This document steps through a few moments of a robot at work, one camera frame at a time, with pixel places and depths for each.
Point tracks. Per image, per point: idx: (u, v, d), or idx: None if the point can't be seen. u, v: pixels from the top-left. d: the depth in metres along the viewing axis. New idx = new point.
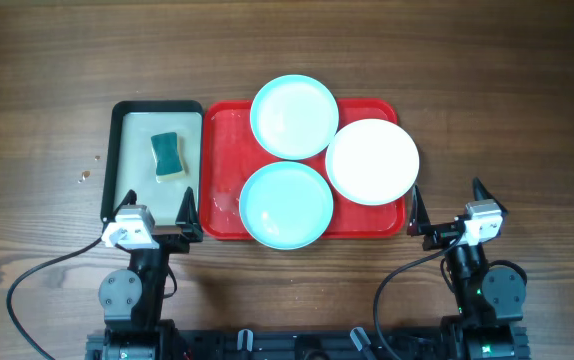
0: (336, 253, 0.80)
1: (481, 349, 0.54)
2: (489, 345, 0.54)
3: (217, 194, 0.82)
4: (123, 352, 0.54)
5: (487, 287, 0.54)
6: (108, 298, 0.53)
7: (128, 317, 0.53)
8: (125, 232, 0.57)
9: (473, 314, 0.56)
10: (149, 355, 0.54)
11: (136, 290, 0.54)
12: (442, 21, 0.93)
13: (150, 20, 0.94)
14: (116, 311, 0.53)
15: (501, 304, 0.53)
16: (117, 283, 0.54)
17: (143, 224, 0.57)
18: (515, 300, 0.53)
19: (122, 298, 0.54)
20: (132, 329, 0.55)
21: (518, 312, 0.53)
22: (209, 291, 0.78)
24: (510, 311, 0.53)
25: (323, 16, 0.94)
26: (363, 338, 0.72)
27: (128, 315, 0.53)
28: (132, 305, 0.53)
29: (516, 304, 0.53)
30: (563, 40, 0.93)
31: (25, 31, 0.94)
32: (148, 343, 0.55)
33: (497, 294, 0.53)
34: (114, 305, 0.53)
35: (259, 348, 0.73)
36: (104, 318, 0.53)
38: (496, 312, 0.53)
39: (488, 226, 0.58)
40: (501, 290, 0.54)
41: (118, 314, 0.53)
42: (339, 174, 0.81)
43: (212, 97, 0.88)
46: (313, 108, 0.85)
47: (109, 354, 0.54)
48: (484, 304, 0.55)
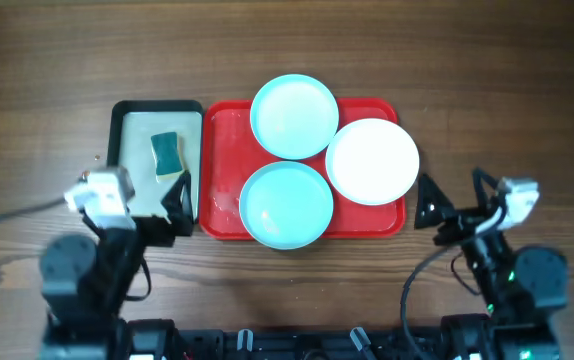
0: (336, 253, 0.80)
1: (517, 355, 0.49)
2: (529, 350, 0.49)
3: (217, 194, 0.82)
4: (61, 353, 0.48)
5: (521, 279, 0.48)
6: (52, 266, 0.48)
7: (72, 291, 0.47)
8: (95, 196, 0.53)
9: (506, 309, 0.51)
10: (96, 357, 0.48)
11: (87, 258, 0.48)
12: (442, 21, 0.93)
13: (150, 20, 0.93)
14: (58, 282, 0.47)
15: (541, 298, 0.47)
16: (65, 250, 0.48)
17: (116, 189, 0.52)
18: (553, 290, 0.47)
19: (69, 266, 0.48)
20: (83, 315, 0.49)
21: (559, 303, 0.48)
22: (208, 291, 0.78)
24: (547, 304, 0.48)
25: (323, 16, 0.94)
26: (363, 338, 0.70)
27: (71, 285, 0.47)
28: (80, 274, 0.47)
29: (555, 294, 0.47)
30: (563, 39, 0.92)
31: (25, 30, 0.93)
32: (94, 343, 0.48)
33: (534, 278, 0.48)
34: (57, 274, 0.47)
35: (259, 348, 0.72)
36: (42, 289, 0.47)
38: (535, 300, 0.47)
39: (521, 201, 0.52)
40: (538, 273, 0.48)
41: (58, 283, 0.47)
42: (339, 174, 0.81)
43: (212, 98, 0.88)
46: (313, 107, 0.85)
47: (48, 347, 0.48)
48: (517, 299, 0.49)
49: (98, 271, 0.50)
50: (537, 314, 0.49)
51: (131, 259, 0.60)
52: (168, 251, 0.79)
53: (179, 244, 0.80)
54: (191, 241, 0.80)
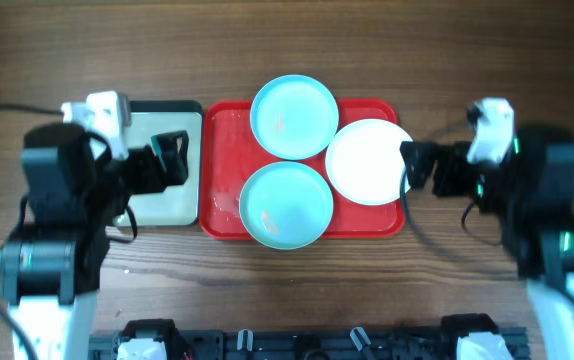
0: (336, 254, 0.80)
1: (556, 241, 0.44)
2: (568, 233, 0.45)
3: (217, 194, 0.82)
4: (25, 252, 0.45)
5: (532, 153, 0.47)
6: (35, 140, 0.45)
7: (56, 163, 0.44)
8: (92, 115, 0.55)
9: (528, 198, 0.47)
10: (62, 256, 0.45)
11: (77, 137, 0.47)
12: (442, 21, 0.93)
13: (150, 20, 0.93)
14: (40, 156, 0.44)
15: (552, 159, 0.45)
16: (49, 130, 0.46)
17: (116, 107, 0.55)
18: (563, 148, 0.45)
19: (51, 141, 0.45)
20: (60, 204, 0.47)
21: (572, 180, 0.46)
22: (208, 291, 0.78)
24: (565, 178, 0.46)
25: (322, 16, 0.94)
26: (363, 338, 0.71)
27: (56, 150, 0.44)
28: (65, 147, 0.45)
29: (566, 152, 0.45)
30: (563, 40, 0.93)
31: (25, 31, 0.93)
32: (63, 240, 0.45)
33: (548, 159, 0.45)
34: (39, 148, 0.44)
35: (259, 348, 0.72)
36: (21, 159, 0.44)
38: (545, 163, 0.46)
39: (499, 114, 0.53)
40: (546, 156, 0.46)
41: (40, 157, 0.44)
42: (339, 175, 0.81)
43: (213, 98, 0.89)
46: (313, 107, 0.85)
47: (10, 248, 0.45)
48: (534, 177, 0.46)
49: (85, 156, 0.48)
50: (554, 195, 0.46)
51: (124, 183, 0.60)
52: (167, 251, 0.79)
53: (179, 244, 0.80)
54: (192, 241, 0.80)
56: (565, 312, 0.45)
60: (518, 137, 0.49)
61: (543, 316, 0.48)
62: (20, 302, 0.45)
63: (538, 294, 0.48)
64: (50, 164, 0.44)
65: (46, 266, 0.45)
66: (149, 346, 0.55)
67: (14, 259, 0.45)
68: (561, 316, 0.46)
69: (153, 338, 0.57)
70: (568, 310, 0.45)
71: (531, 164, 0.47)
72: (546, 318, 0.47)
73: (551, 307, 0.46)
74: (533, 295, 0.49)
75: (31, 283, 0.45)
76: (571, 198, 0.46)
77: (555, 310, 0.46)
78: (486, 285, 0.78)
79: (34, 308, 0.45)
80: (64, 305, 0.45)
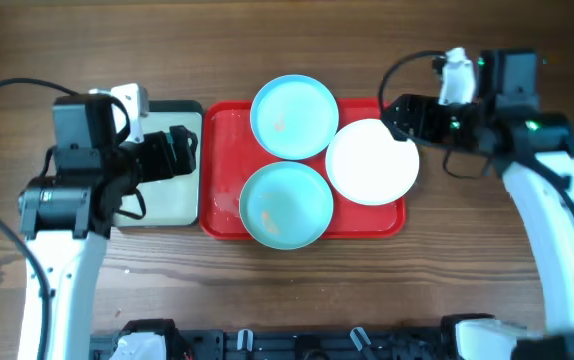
0: (336, 253, 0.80)
1: (523, 125, 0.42)
2: (534, 121, 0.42)
3: (217, 194, 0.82)
4: (47, 192, 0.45)
5: (492, 58, 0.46)
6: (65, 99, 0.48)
7: (84, 113, 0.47)
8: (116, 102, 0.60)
9: (496, 101, 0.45)
10: (79, 201, 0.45)
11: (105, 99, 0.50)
12: (442, 21, 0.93)
13: (150, 20, 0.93)
14: (68, 108, 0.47)
15: (511, 62, 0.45)
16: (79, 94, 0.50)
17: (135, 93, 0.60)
18: (520, 52, 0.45)
19: (81, 99, 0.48)
20: (84, 156, 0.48)
21: (533, 81, 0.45)
22: (208, 291, 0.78)
24: (527, 80, 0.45)
25: (322, 16, 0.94)
26: (363, 338, 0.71)
27: (83, 105, 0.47)
28: (93, 103, 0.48)
29: (523, 57, 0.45)
30: (562, 40, 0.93)
31: (25, 31, 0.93)
32: (80, 185, 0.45)
33: (511, 68, 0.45)
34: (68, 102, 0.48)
35: (259, 348, 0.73)
36: (53, 108, 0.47)
38: (507, 61, 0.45)
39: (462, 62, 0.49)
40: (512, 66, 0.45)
41: (69, 107, 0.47)
42: (339, 174, 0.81)
43: (213, 98, 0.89)
46: (313, 107, 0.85)
47: (31, 188, 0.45)
48: (498, 81, 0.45)
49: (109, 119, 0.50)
50: (518, 96, 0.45)
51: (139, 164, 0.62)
52: (168, 251, 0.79)
53: (179, 244, 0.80)
54: (192, 241, 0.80)
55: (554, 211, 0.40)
56: (539, 186, 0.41)
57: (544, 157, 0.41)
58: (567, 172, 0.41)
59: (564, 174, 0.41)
60: (482, 59, 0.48)
61: (516, 194, 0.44)
62: (36, 234, 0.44)
63: (510, 175, 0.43)
64: (78, 115, 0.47)
65: (65, 203, 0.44)
66: (150, 337, 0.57)
67: (35, 195, 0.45)
68: (536, 190, 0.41)
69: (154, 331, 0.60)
70: (542, 186, 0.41)
71: (491, 73, 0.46)
72: (521, 196, 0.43)
73: (523, 179, 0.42)
74: (507, 184, 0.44)
75: (52, 217, 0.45)
76: (535, 100, 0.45)
77: (526, 180, 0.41)
78: (486, 285, 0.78)
79: (50, 238, 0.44)
80: (79, 238, 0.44)
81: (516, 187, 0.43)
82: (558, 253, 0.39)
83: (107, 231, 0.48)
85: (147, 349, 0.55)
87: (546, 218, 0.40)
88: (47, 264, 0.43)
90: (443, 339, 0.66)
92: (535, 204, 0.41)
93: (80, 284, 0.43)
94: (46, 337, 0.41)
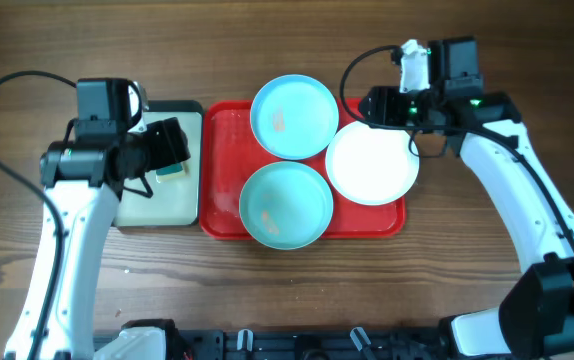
0: (336, 253, 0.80)
1: (467, 104, 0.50)
2: (476, 100, 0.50)
3: (217, 194, 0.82)
4: (67, 149, 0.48)
5: (438, 48, 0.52)
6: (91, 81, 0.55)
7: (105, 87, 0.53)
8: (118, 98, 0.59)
9: (444, 86, 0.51)
10: (96, 160, 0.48)
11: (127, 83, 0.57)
12: (442, 21, 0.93)
13: (150, 20, 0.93)
14: (93, 85, 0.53)
15: (454, 49, 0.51)
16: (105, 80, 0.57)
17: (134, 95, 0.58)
18: (461, 41, 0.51)
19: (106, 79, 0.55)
20: (101, 126, 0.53)
21: (476, 65, 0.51)
22: (208, 291, 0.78)
24: (471, 65, 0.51)
25: (323, 16, 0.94)
26: (363, 338, 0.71)
27: (104, 81, 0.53)
28: (115, 80, 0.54)
29: (465, 44, 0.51)
30: (563, 40, 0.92)
31: (25, 31, 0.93)
32: (97, 149, 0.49)
33: (454, 57, 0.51)
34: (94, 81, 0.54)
35: (259, 348, 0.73)
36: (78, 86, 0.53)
38: (450, 50, 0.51)
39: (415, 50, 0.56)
40: (455, 55, 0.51)
41: (94, 84, 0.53)
42: (339, 174, 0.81)
43: (213, 98, 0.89)
46: (313, 107, 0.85)
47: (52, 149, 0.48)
48: (444, 68, 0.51)
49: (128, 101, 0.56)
50: (465, 80, 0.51)
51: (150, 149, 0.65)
52: (168, 251, 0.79)
53: (179, 244, 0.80)
54: (192, 241, 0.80)
55: (506, 166, 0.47)
56: (488, 146, 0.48)
57: (491, 124, 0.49)
58: (513, 133, 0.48)
59: (510, 134, 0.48)
60: (429, 48, 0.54)
61: (477, 165, 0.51)
62: (54, 184, 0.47)
63: (467, 148, 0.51)
64: (100, 89, 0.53)
65: (81, 158, 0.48)
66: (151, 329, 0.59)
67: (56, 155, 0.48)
68: (486, 151, 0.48)
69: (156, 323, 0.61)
70: (493, 148, 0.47)
71: (438, 61, 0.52)
72: (480, 165, 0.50)
73: (477, 148, 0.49)
74: (469, 160, 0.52)
75: (71, 172, 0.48)
76: (480, 81, 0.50)
77: (479, 146, 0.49)
78: (486, 285, 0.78)
79: (70, 187, 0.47)
80: (93, 187, 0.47)
81: (475, 159, 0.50)
82: (516, 198, 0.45)
83: (117, 193, 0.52)
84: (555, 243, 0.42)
85: (147, 335, 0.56)
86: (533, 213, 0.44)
87: (501, 174, 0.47)
88: (62, 207, 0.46)
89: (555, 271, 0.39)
90: (444, 342, 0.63)
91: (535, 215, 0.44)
92: (491, 163, 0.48)
93: (92, 226, 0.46)
94: (58, 270, 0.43)
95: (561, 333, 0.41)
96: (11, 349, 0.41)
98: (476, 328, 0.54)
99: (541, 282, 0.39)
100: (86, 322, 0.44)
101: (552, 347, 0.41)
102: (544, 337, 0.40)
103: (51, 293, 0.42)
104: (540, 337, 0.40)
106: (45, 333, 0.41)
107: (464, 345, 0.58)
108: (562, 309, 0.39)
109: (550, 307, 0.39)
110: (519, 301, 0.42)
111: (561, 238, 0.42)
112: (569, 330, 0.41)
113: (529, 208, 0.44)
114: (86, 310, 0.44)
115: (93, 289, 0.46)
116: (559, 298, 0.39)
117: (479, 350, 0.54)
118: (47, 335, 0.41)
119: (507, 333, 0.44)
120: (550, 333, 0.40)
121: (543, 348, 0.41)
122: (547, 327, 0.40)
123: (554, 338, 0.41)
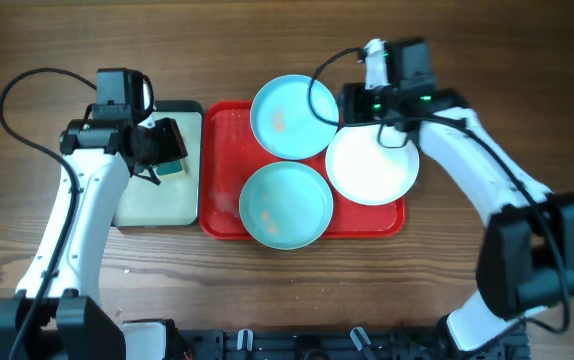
0: (336, 253, 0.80)
1: (419, 101, 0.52)
2: (427, 96, 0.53)
3: (217, 194, 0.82)
4: (85, 126, 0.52)
5: (393, 50, 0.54)
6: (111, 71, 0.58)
7: (125, 77, 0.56)
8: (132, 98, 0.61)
9: (399, 86, 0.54)
10: (110, 135, 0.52)
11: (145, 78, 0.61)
12: (442, 21, 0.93)
13: (150, 20, 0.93)
14: (113, 74, 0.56)
15: (407, 51, 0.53)
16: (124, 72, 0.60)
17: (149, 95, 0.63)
18: (413, 44, 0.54)
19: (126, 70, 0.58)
20: (116, 110, 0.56)
21: (428, 64, 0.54)
22: (208, 291, 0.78)
24: (423, 65, 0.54)
25: (322, 16, 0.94)
26: (363, 338, 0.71)
27: (121, 70, 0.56)
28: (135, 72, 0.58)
29: (417, 46, 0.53)
30: (563, 39, 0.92)
31: (24, 31, 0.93)
32: (111, 126, 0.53)
33: (406, 58, 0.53)
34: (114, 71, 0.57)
35: (259, 347, 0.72)
36: (99, 73, 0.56)
38: (401, 51, 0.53)
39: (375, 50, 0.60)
40: (407, 57, 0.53)
41: (114, 74, 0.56)
42: (339, 174, 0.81)
43: (213, 98, 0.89)
46: (312, 107, 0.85)
47: (73, 124, 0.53)
48: (399, 69, 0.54)
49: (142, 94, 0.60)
50: (417, 79, 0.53)
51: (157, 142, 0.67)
52: (168, 251, 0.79)
53: (179, 244, 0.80)
54: (192, 241, 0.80)
55: (458, 143, 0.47)
56: (440, 129, 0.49)
57: (442, 113, 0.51)
58: (461, 116, 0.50)
59: (459, 117, 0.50)
60: (385, 51, 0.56)
61: (435, 152, 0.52)
62: (72, 152, 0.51)
63: (425, 137, 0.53)
64: (118, 79, 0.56)
65: (99, 133, 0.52)
66: (154, 326, 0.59)
67: (75, 129, 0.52)
68: (439, 134, 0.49)
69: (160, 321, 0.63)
70: (444, 132, 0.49)
71: (394, 63, 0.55)
72: (437, 151, 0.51)
73: (431, 133, 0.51)
74: (427, 147, 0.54)
75: (87, 143, 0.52)
76: (433, 79, 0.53)
77: (433, 132, 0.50)
78: None
79: (85, 155, 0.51)
80: (108, 154, 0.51)
81: (433, 148, 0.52)
82: (468, 163, 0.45)
83: (131, 168, 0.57)
84: (509, 197, 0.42)
85: (149, 328, 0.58)
86: (487, 174, 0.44)
87: (455, 151, 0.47)
88: (79, 168, 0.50)
89: (514, 219, 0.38)
90: (444, 345, 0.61)
91: (488, 175, 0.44)
92: (444, 143, 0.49)
93: (105, 186, 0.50)
94: (71, 218, 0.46)
95: (533, 282, 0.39)
96: (22, 287, 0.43)
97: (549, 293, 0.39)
98: (469, 316, 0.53)
99: (501, 229, 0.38)
100: (93, 274, 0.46)
101: (527, 299, 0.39)
102: (516, 288, 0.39)
103: (63, 238, 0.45)
104: (512, 287, 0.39)
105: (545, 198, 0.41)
106: (56, 274, 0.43)
107: (462, 339, 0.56)
108: (527, 253, 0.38)
109: (513, 254, 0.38)
110: (487, 256, 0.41)
111: (515, 191, 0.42)
112: (540, 279, 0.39)
113: (481, 169, 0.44)
114: (94, 262, 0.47)
115: (101, 246, 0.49)
116: (521, 244, 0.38)
117: (479, 339, 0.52)
118: (58, 276, 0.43)
119: (486, 295, 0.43)
120: (521, 283, 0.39)
121: (517, 301, 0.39)
122: (516, 275, 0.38)
123: (528, 290, 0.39)
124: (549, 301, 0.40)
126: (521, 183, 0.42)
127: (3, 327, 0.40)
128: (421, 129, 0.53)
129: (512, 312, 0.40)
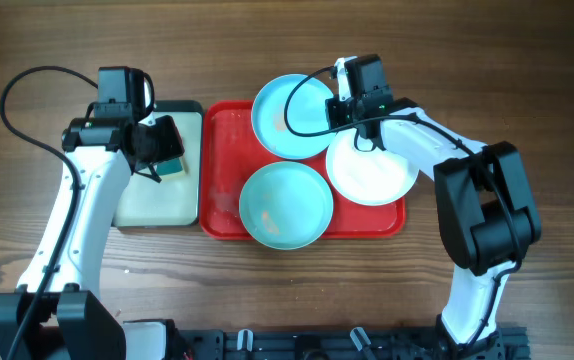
0: (336, 253, 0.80)
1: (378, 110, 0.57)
2: (384, 105, 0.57)
3: (217, 194, 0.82)
4: (87, 123, 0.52)
5: (353, 68, 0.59)
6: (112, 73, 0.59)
7: (125, 75, 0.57)
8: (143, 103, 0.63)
9: (362, 99, 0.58)
10: (111, 133, 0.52)
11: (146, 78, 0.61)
12: (442, 21, 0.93)
13: (150, 20, 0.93)
14: (113, 72, 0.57)
15: (364, 69, 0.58)
16: None
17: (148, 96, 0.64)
18: (369, 62, 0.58)
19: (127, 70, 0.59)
20: (117, 107, 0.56)
21: (383, 79, 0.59)
22: (207, 291, 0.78)
24: (380, 80, 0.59)
25: (323, 16, 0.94)
26: (363, 338, 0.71)
27: (123, 68, 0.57)
28: (135, 70, 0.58)
29: (372, 64, 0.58)
30: (563, 40, 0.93)
31: (25, 31, 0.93)
32: (112, 124, 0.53)
33: (364, 75, 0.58)
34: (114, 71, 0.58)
35: (259, 348, 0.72)
36: (100, 72, 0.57)
38: (359, 70, 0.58)
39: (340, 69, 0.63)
40: (366, 74, 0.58)
41: (114, 73, 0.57)
42: (339, 174, 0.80)
43: (213, 98, 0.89)
46: (312, 106, 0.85)
47: (74, 123, 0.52)
48: (358, 85, 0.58)
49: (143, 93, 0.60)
50: (376, 91, 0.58)
51: (157, 140, 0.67)
52: (168, 251, 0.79)
53: (179, 244, 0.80)
54: (192, 241, 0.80)
55: (407, 130, 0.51)
56: (392, 124, 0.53)
57: (395, 112, 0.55)
58: (411, 111, 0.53)
59: (409, 112, 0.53)
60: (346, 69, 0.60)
61: (394, 146, 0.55)
62: (74, 149, 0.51)
63: (383, 135, 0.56)
64: (119, 77, 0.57)
65: (101, 131, 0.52)
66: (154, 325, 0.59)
67: (77, 127, 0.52)
68: (392, 127, 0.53)
69: (160, 321, 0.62)
70: (395, 125, 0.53)
71: (354, 80, 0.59)
72: (395, 144, 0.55)
73: (388, 130, 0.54)
74: (387, 143, 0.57)
75: (90, 141, 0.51)
76: (390, 91, 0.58)
77: (387, 128, 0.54)
78: None
79: (88, 153, 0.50)
80: (110, 151, 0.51)
81: (392, 143, 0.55)
82: (416, 143, 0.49)
83: (131, 165, 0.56)
84: (450, 156, 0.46)
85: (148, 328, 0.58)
86: (431, 144, 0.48)
87: (407, 139, 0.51)
88: (82, 166, 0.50)
89: (456, 166, 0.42)
90: (445, 347, 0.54)
91: (431, 143, 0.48)
92: (396, 133, 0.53)
93: (106, 184, 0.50)
94: (73, 214, 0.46)
95: (488, 229, 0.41)
96: (24, 282, 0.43)
97: (505, 241, 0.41)
98: (458, 299, 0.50)
99: (445, 176, 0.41)
100: (94, 269, 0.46)
101: (485, 245, 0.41)
102: (473, 235, 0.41)
103: (65, 230, 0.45)
104: (467, 233, 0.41)
105: (481, 150, 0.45)
106: (56, 269, 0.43)
107: (457, 331, 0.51)
108: (472, 196, 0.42)
109: (460, 197, 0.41)
110: (442, 213, 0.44)
111: (456, 150, 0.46)
112: (495, 227, 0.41)
113: (428, 144, 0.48)
114: (95, 255, 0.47)
115: (102, 247, 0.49)
116: (464, 188, 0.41)
117: (470, 321, 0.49)
118: (59, 271, 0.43)
119: (452, 253, 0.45)
120: (477, 229, 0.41)
121: (476, 247, 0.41)
122: (468, 221, 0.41)
123: (484, 237, 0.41)
124: (508, 251, 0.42)
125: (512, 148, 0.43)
126: (460, 142, 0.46)
127: (5, 322, 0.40)
128: (379, 129, 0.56)
129: (474, 263, 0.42)
